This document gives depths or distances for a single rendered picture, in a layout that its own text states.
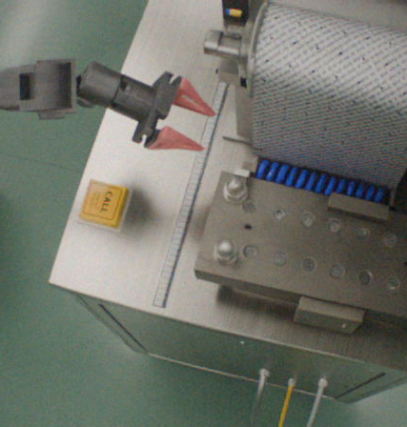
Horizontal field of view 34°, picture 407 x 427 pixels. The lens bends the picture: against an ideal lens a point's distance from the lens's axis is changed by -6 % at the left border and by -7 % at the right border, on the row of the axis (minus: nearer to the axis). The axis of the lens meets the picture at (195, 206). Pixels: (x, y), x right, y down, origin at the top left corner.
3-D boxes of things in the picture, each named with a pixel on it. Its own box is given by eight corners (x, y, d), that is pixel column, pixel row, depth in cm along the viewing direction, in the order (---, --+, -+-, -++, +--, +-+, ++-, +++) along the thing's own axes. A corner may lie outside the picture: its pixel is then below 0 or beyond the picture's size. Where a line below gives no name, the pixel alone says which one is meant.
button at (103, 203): (92, 183, 123) (90, 177, 120) (129, 192, 122) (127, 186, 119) (80, 219, 120) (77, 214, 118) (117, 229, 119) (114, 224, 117)
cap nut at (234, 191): (226, 178, 107) (225, 167, 103) (250, 184, 107) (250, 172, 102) (220, 200, 106) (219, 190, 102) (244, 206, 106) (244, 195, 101)
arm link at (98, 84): (72, 91, 95) (89, 54, 95) (67, 95, 101) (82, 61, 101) (116, 110, 97) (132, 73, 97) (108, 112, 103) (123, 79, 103)
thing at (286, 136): (253, 153, 109) (253, 98, 92) (395, 189, 106) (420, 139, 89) (252, 156, 109) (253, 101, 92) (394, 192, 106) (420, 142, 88)
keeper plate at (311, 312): (295, 310, 112) (301, 295, 101) (353, 322, 110) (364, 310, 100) (292, 324, 111) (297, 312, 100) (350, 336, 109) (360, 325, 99)
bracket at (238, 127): (227, 114, 126) (220, 20, 97) (261, 122, 125) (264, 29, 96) (219, 138, 124) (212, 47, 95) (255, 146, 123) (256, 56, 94)
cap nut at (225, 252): (216, 238, 104) (215, 229, 100) (241, 244, 104) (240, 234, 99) (210, 261, 103) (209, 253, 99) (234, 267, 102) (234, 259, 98)
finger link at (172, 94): (195, 150, 106) (140, 125, 103) (209, 109, 108) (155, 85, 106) (214, 137, 100) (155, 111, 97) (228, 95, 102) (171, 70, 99)
